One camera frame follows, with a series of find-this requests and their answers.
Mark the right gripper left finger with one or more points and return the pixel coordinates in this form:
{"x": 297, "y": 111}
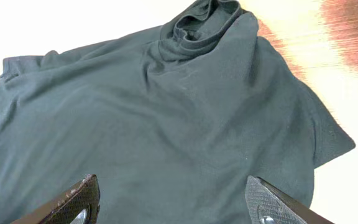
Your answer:
{"x": 78, "y": 204}

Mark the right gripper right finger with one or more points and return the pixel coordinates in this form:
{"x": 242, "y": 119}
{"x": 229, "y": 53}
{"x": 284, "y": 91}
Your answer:
{"x": 269, "y": 205}

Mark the black t-shirt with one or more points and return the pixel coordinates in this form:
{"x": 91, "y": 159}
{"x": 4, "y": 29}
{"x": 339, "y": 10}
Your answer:
{"x": 172, "y": 120}

